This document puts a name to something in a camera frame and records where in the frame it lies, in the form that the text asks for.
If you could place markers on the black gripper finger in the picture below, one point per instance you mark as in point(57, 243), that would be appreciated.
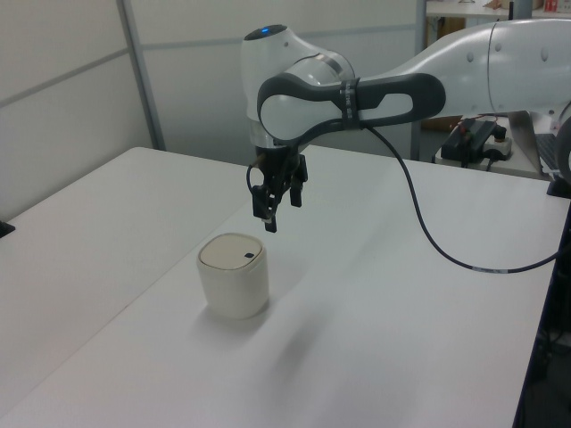
point(267, 209)
point(296, 196)

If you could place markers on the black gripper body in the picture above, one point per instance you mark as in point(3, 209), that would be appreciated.
point(278, 162)

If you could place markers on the beige trash bin lid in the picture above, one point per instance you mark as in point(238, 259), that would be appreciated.
point(227, 252)

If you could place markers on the small white trash bin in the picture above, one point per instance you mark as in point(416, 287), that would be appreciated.
point(236, 292)

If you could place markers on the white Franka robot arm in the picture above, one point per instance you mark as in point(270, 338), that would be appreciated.
point(446, 67)

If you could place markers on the brown cardboard box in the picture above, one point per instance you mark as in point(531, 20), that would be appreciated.
point(441, 122)

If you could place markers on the black power supply box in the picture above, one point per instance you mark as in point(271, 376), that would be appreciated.
point(464, 142)

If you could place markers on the white power strip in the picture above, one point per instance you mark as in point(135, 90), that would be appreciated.
point(497, 147)

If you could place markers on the black table clamp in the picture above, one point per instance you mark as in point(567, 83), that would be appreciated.
point(5, 228)
point(558, 187)

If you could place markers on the grey metal partition post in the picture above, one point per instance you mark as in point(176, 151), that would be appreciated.
point(420, 27)

